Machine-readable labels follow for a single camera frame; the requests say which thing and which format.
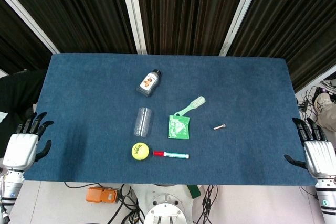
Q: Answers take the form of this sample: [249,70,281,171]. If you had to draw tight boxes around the yellow tennis ball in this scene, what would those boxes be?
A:
[131,142,150,161]

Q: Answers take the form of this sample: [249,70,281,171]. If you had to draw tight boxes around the dark seasoning bottle with label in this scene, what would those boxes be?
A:
[135,69,161,98]

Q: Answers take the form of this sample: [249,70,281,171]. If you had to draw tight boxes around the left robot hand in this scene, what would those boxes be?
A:
[2,112,55,170]

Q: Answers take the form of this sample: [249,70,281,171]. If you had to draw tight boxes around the green clamp piece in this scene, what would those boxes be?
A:
[186,185,202,199]

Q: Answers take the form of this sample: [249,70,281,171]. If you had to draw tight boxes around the green sachet packet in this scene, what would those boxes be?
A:
[166,114,190,139]

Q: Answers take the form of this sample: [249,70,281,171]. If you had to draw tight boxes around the green toothbrush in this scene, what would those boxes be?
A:
[175,95,207,117]

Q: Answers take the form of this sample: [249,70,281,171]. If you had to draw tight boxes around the white aluminium frame post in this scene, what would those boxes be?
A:
[219,0,265,57]
[0,0,60,54]
[118,0,147,55]

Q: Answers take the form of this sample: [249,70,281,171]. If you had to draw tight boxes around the tangled cables with plugs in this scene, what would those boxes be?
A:
[296,77,336,125]

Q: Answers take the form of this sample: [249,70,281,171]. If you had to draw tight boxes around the black cloth bundle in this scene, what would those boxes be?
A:
[0,69,48,156]

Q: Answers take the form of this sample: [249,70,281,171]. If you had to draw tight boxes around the red capped whiteboard marker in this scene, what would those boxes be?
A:
[153,151,190,159]

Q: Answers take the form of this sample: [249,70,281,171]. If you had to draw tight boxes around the black floor cables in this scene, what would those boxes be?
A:
[64,181,224,224]

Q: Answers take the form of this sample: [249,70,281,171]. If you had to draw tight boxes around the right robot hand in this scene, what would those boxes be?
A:
[284,117,336,178]

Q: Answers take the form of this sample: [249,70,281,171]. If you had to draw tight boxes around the clear plastic cup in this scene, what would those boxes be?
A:
[133,106,154,137]

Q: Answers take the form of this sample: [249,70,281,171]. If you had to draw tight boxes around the orange power box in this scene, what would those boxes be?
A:
[87,186,120,204]

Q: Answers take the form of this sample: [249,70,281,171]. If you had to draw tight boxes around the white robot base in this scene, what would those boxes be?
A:
[136,183,200,224]

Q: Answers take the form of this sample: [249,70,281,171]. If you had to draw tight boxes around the white sneaker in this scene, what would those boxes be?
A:
[314,92,333,112]

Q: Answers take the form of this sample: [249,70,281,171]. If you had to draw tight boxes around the blue felt table mat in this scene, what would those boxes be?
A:
[24,53,317,186]

